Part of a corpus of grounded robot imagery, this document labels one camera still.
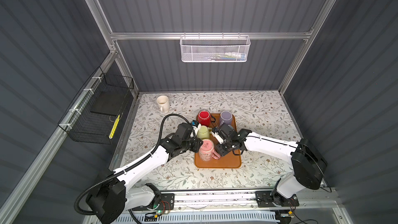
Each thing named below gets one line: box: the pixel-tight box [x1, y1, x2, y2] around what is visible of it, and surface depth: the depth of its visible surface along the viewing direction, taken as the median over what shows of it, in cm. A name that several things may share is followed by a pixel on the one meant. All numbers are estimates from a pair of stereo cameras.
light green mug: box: [196, 125, 210, 140], surface depth 89 cm
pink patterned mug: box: [198, 138, 221, 162], surface depth 82 cm
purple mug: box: [219, 110, 233, 126], surface depth 98 cm
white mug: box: [156, 94, 170, 114], surface depth 107 cm
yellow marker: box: [108, 114, 121, 139], surface depth 70 cm
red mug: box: [196, 109, 211, 127], surface depth 98 cm
